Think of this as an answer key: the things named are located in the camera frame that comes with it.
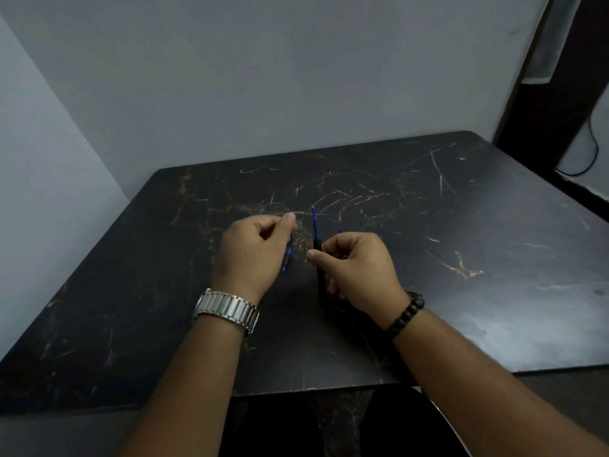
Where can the person's right forearm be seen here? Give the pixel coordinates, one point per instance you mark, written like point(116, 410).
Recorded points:
point(476, 390)

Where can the blue pen part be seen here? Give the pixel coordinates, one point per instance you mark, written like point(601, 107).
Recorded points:
point(287, 261)

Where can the person's right thumb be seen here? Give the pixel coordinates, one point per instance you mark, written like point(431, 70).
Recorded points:
point(326, 259)

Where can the person's right hand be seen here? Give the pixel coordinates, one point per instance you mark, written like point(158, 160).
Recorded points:
point(366, 276)

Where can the dark wooden door frame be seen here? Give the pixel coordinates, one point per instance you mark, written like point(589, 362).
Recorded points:
point(552, 114)

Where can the person's left hand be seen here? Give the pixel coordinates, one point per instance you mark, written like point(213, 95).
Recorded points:
point(242, 261)

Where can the black pen barrel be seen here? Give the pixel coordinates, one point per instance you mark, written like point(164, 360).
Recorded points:
point(321, 280)

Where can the person's left forearm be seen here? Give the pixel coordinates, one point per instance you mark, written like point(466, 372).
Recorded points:
point(190, 390)

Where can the white curtain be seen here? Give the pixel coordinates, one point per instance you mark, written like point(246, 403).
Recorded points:
point(554, 37)

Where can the person's dark trousers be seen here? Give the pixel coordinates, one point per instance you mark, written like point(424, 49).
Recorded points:
point(380, 428)

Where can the blue pen refill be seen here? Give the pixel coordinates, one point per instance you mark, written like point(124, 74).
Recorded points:
point(314, 223)

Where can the person's left thumb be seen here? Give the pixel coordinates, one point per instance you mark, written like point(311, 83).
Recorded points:
point(283, 225)

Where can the silver metal wristwatch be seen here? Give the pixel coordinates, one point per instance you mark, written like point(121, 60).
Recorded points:
point(227, 310)

